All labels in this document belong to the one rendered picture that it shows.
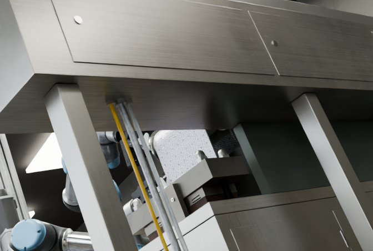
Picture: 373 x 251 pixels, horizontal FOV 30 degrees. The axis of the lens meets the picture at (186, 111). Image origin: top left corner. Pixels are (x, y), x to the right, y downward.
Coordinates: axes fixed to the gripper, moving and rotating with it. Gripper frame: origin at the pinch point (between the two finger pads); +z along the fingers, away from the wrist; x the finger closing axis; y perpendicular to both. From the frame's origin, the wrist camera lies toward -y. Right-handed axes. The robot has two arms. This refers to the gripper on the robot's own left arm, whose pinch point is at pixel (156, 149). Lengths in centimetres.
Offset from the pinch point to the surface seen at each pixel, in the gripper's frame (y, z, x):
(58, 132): 18, 56, -82
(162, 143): 4.0, 8.1, -5.5
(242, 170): 4, 49, -12
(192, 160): 1.5, 22.9, -5.5
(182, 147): 4.6, 17.7, -5.5
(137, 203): -12.7, 17.9, -22.5
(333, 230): -13, 65, 17
